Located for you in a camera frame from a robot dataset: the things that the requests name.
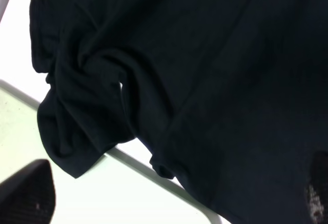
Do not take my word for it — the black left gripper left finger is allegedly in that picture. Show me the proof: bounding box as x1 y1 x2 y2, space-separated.
1 159 56 223

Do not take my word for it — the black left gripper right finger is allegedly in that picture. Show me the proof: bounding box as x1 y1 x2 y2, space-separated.
302 151 327 223

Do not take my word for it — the black short sleeve shirt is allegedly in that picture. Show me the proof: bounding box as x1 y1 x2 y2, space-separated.
30 0 327 223

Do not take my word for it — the light green plastic tray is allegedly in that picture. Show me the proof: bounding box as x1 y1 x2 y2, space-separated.
1 82 221 223

